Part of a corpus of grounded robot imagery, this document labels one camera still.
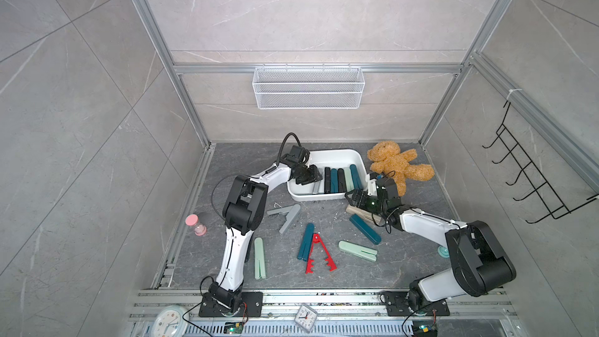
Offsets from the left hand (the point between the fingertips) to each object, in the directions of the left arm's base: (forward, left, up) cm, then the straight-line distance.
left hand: (323, 175), depth 100 cm
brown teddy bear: (+7, -30, +1) cm, 31 cm away
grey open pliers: (-15, +14, -4) cm, 21 cm away
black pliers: (-5, -1, -4) cm, 7 cm away
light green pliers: (+1, -12, -4) cm, 13 cm away
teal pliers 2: (-28, +9, -4) cm, 30 cm away
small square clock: (-51, +10, -4) cm, 52 cm away
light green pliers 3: (-34, +26, -3) cm, 42 cm away
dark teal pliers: (0, -15, -4) cm, 15 cm away
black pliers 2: (-4, -8, -4) cm, 10 cm away
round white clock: (-51, +51, -2) cm, 72 cm away
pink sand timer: (-21, +50, +3) cm, 54 cm away
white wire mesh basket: (+31, +5, +24) cm, 40 cm away
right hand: (-12, -11, +1) cm, 16 cm away
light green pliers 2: (-32, -12, -3) cm, 35 cm away
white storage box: (+16, -10, -9) cm, 21 cm away
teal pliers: (-1, -5, -3) cm, 6 cm away
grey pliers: (-4, +2, -4) cm, 6 cm away
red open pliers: (-27, +5, -4) cm, 27 cm away
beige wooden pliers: (-19, -15, -2) cm, 24 cm away
